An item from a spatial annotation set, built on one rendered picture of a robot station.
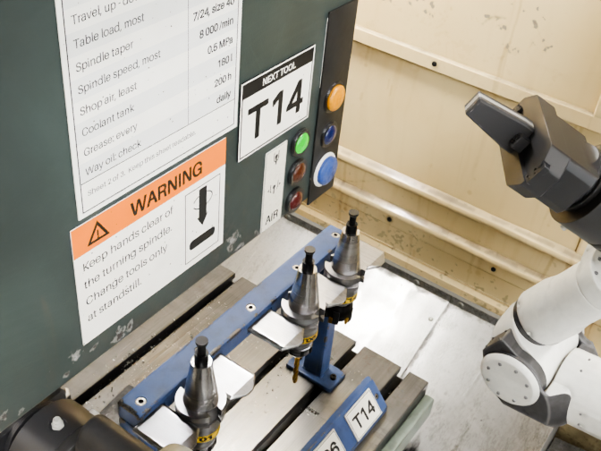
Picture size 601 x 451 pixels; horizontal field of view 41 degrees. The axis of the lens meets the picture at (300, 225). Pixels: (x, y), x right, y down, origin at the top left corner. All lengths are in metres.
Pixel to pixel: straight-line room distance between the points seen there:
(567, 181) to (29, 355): 0.47
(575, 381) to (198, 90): 0.62
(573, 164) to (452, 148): 0.85
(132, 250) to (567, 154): 0.38
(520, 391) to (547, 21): 0.66
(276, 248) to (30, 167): 1.41
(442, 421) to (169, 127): 1.20
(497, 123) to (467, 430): 1.00
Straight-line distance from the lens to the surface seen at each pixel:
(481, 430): 1.66
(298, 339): 1.11
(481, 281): 1.71
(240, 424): 1.41
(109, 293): 0.60
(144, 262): 0.61
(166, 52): 0.54
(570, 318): 0.95
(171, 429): 1.01
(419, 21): 1.52
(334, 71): 0.73
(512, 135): 0.76
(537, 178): 0.72
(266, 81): 0.64
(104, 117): 0.51
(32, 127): 0.48
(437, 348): 1.72
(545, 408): 1.02
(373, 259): 1.25
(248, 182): 0.68
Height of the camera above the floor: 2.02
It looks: 38 degrees down
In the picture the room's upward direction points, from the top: 6 degrees clockwise
